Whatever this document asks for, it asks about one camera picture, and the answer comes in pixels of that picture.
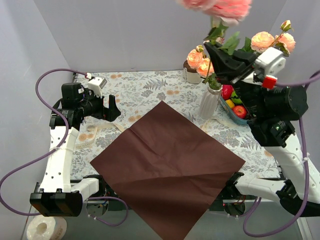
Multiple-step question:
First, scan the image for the small yellow lemon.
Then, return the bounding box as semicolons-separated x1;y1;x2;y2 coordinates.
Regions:
225;99;235;109

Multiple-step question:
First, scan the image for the floral patterned table mat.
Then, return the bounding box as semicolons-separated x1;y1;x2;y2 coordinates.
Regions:
70;70;280;180

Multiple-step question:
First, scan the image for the red dragon fruit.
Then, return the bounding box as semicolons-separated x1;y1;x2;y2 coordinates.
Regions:
221;84;234;101

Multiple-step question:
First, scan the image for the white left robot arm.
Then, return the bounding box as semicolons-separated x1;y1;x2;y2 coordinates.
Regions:
29;77;121;217

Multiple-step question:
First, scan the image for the white ribbed ceramic vase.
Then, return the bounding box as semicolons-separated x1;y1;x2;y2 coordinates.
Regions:
199;86;222;120

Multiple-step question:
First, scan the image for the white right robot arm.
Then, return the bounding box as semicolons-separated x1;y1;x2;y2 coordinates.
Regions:
204;42;320;217

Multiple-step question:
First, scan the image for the cream ribbon gold lettering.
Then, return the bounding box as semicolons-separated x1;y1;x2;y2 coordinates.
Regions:
76;117;241;148

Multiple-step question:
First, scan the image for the red apple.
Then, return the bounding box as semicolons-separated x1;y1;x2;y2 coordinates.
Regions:
232;105;247;119

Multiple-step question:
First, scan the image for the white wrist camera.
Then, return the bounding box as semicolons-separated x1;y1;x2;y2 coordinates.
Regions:
242;47;286;89
87;77;107;98

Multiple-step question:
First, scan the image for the teal plastic fruit basket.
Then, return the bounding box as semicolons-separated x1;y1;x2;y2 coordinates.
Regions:
219;96;250;125

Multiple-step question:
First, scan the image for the brown and white jar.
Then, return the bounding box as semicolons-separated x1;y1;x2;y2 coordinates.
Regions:
182;60;203;84

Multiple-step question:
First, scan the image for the aluminium frame rail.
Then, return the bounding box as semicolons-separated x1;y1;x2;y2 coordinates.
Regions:
31;181;313;240

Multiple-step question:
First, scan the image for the peach double rose stem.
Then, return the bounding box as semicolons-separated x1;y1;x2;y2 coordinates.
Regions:
186;45;214;81

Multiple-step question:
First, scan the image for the peach rose stem with bud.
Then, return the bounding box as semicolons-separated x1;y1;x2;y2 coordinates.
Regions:
241;20;296;57

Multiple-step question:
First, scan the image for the green toy watermelon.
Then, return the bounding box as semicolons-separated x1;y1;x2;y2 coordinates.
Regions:
230;90;243;105

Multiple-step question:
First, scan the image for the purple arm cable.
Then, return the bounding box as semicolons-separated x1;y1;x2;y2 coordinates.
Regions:
242;71;320;238
0;68;129;227

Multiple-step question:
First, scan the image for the white toilet paper roll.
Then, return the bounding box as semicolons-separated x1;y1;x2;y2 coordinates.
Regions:
26;215;67;240

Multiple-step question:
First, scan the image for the red paper bouquet wrap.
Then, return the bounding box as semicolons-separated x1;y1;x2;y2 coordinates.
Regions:
91;102;245;240

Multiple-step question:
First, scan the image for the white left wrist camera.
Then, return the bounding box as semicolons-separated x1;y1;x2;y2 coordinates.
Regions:
87;77;107;98

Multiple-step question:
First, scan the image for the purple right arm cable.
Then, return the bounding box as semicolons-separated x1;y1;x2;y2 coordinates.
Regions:
242;71;320;238

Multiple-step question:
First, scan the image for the pink artificial flower bunch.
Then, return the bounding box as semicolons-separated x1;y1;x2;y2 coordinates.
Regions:
177;0;252;44

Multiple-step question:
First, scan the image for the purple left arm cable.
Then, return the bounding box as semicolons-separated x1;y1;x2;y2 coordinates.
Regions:
0;68;129;227

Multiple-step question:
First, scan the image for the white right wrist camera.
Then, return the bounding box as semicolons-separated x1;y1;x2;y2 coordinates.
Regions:
242;47;286;89

